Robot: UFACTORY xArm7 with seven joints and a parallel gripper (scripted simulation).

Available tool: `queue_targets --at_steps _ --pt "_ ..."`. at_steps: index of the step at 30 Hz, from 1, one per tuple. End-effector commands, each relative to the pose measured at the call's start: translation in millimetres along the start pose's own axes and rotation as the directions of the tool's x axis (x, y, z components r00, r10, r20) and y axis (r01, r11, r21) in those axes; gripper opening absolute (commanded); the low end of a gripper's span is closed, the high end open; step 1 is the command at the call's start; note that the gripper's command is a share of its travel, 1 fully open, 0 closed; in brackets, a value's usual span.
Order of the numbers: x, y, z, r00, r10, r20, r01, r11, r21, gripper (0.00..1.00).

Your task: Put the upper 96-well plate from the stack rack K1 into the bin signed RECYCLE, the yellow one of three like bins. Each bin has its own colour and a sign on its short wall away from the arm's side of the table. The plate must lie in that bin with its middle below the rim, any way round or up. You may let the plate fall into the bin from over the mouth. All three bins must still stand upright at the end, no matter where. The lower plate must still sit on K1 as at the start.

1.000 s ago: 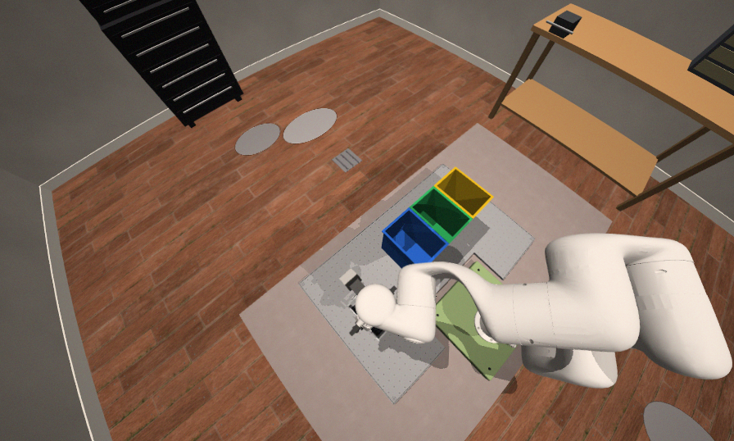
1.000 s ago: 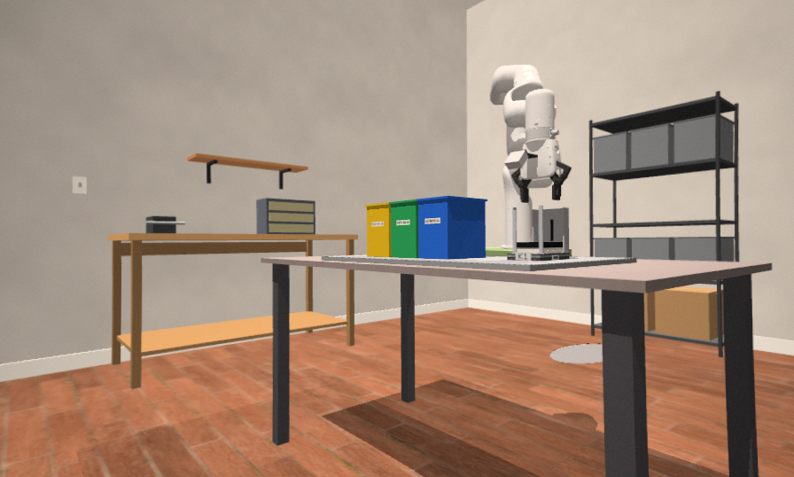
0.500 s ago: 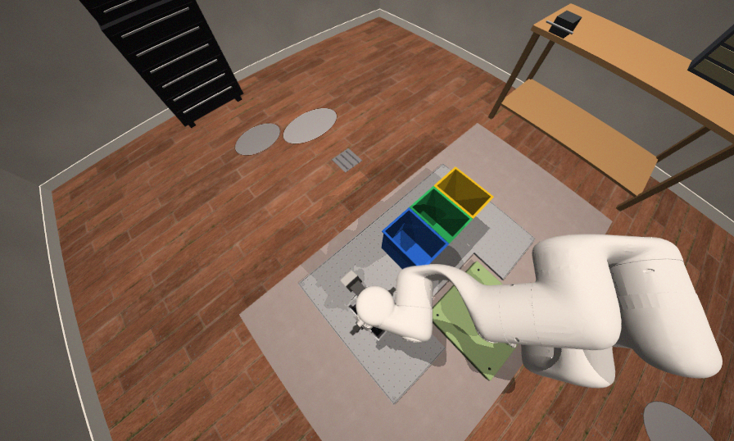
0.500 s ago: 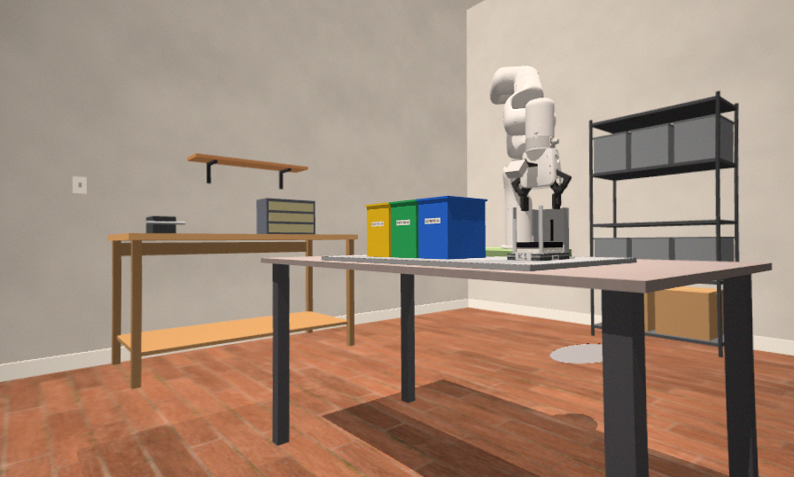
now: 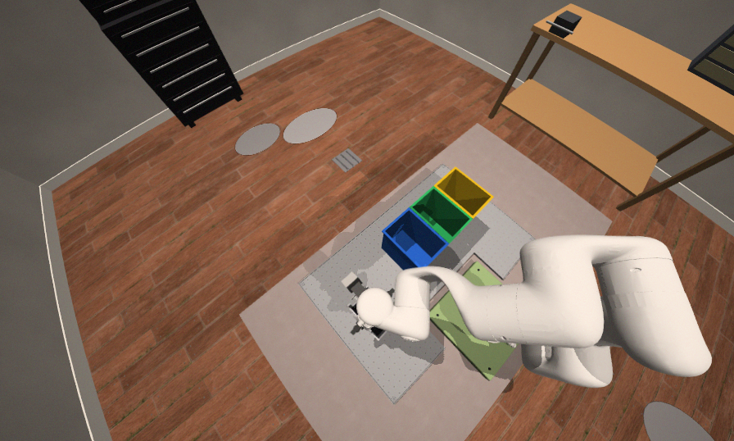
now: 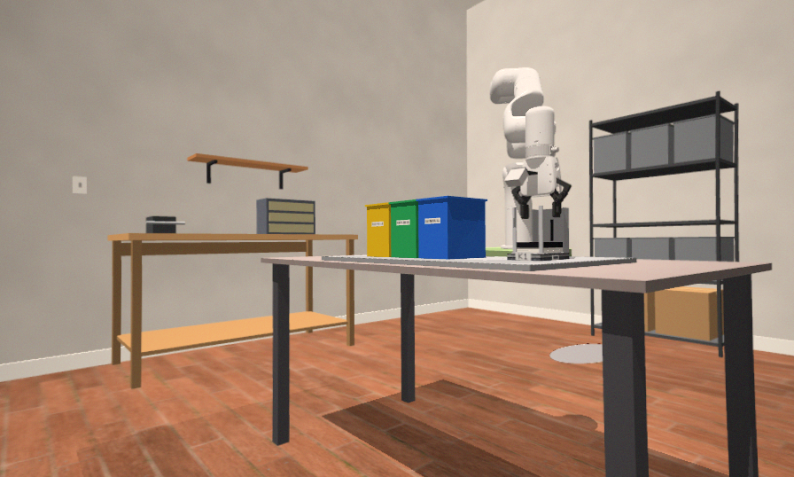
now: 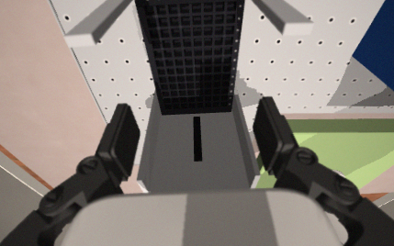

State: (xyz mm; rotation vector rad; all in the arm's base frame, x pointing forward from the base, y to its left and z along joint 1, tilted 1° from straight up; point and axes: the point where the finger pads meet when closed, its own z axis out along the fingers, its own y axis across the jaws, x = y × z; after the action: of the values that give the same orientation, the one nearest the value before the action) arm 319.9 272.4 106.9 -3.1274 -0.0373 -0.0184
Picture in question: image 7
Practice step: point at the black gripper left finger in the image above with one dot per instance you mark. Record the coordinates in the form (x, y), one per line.
(113, 161)

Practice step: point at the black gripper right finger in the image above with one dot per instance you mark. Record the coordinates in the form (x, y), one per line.
(298, 168)

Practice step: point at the blue bin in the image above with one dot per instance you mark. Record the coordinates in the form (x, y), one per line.
(376, 49)

